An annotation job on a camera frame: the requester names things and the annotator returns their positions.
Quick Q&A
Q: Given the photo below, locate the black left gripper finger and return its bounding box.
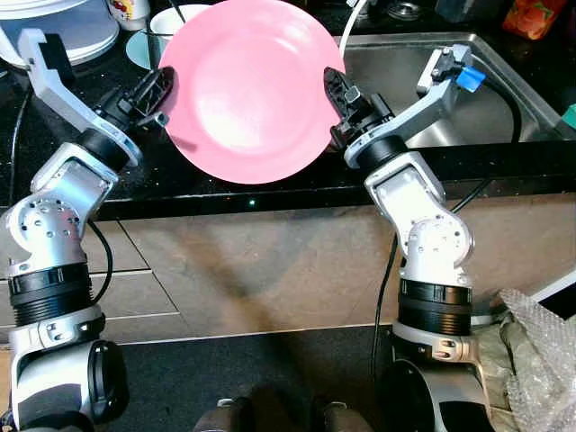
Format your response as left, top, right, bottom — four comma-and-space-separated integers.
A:
135, 66, 177, 124

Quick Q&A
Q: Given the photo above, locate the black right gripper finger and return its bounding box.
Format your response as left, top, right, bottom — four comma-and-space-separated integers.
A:
322, 67, 363, 118

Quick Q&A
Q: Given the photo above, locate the pink plate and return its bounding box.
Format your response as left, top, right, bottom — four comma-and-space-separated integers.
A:
158, 0, 347, 186

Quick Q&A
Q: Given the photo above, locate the brown kitchen cabinet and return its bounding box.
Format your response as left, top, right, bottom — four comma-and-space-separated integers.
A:
0, 184, 576, 347

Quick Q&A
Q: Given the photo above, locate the teal saucer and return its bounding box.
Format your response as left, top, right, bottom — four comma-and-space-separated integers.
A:
125, 27, 167, 72

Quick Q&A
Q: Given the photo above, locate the white ceramic bowl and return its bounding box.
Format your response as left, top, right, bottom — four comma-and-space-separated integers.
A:
148, 4, 213, 39

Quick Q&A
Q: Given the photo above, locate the white mug with fruit print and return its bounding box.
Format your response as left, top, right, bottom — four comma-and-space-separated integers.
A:
106, 0, 153, 32

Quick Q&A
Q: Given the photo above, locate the round steel countertop fitting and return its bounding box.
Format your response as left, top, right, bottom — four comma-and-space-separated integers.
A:
387, 2, 424, 23

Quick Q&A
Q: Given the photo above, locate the black sponge holder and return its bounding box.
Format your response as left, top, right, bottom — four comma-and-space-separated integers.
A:
436, 0, 492, 24

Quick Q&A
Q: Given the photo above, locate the stainless steel sink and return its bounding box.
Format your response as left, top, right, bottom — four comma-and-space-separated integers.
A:
337, 31, 570, 150

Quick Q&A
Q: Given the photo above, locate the red juice carton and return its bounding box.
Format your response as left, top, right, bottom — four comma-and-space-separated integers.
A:
501, 0, 560, 42

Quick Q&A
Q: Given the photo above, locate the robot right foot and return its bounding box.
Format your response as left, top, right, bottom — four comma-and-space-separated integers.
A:
310, 400, 377, 432

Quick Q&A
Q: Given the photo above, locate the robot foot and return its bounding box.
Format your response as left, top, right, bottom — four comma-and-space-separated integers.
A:
192, 396, 271, 432
310, 400, 377, 432

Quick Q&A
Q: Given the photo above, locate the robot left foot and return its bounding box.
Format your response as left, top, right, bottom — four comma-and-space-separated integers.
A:
192, 396, 271, 432

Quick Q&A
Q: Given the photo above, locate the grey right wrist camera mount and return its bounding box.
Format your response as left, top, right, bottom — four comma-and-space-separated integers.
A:
346, 45, 488, 169

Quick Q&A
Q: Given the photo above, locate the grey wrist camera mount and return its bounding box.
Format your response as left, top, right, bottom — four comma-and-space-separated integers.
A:
18, 29, 145, 169
346, 45, 488, 169

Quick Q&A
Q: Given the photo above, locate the white hose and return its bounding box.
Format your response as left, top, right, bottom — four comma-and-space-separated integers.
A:
339, 0, 372, 57

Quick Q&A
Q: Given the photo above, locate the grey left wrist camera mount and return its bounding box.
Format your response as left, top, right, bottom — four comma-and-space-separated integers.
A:
18, 29, 145, 169

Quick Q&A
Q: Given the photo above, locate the dark handled spoon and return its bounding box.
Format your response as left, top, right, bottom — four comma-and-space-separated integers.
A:
167, 0, 188, 26

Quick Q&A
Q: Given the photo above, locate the blue tape on cable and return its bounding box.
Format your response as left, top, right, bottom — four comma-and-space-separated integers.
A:
456, 69, 487, 92

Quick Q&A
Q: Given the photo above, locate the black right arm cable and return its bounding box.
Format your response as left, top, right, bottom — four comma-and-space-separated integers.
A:
371, 72, 525, 390

